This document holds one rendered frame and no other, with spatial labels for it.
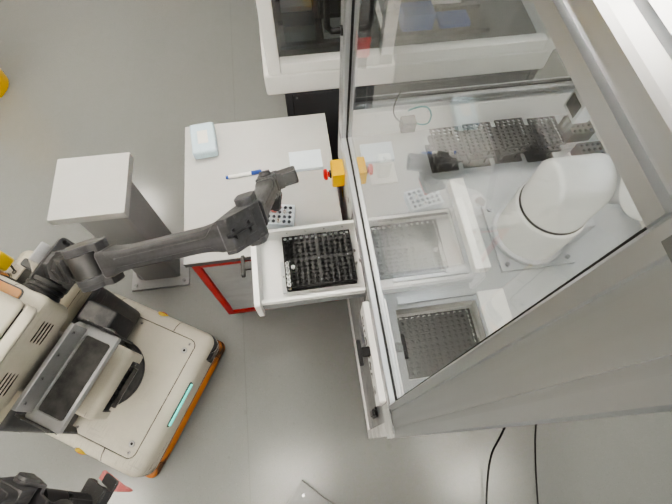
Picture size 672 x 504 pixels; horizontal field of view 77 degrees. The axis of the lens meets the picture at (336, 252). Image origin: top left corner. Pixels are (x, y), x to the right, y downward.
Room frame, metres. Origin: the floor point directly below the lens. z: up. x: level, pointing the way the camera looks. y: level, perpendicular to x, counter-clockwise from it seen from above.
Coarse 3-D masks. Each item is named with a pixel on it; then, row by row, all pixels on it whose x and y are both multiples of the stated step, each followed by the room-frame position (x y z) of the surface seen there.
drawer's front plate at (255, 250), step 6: (258, 246) 0.59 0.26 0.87; (252, 252) 0.54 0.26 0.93; (258, 252) 0.56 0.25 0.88; (252, 258) 0.52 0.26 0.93; (258, 258) 0.54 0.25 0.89; (252, 264) 0.50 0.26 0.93; (258, 264) 0.51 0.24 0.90; (252, 270) 0.48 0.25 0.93; (258, 270) 0.49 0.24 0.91; (252, 276) 0.46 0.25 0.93; (258, 276) 0.46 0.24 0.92; (258, 282) 0.44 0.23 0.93; (258, 288) 0.42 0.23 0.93; (258, 294) 0.40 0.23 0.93; (258, 300) 0.38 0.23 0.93; (258, 306) 0.37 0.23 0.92; (258, 312) 0.36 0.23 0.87; (264, 312) 0.38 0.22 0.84
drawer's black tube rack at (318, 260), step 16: (288, 240) 0.60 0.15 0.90; (304, 240) 0.60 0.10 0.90; (320, 240) 0.60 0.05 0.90; (336, 240) 0.62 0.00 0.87; (304, 256) 0.56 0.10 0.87; (320, 256) 0.54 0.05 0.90; (336, 256) 0.55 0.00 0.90; (352, 256) 0.55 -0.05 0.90; (304, 272) 0.49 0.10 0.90; (320, 272) 0.49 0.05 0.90; (336, 272) 0.50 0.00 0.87; (352, 272) 0.51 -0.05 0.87; (304, 288) 0.45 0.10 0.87
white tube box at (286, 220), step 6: (282, 204) 0.79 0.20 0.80; (282, 210) 0.77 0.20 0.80; (288, 210) 0.77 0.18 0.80; (294, 210) 0.78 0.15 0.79; (270, 216) 0.74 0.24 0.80; (276, 216) 0.74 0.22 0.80; (282, 216) 0.74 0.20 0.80; (288, 216) 0.75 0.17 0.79; (294, 216) 0.76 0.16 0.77; (270, 222) 0.72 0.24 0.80; (276, 222) 0.72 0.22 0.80; (282, 222) 0.73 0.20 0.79; (288, 222) 0.73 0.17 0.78; (270, 228) 0.71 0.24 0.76; (276, 228) 0.71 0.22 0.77
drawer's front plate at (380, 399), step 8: (368, 304) 0.38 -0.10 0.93; (360, 312) 0.39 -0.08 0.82; (368, 312) 0.35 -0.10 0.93; (368, 320) 0.33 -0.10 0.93; (368, 328) 0.31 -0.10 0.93; (368, 336) 0.28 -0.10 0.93; (368, 344) 0.27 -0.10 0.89; (376, 352) 0.24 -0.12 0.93; (368, 360) 0.24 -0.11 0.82; (376, 360) 0.22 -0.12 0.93; (376, 368) 0.19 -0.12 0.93; (376, 376) 0.17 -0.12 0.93; (376, 384) 0.15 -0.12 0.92; (376, 392) 0.13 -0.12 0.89; (384, 392) 0.13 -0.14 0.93; (376, 400) 0.12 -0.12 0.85; (384, 400) 0.11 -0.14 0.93
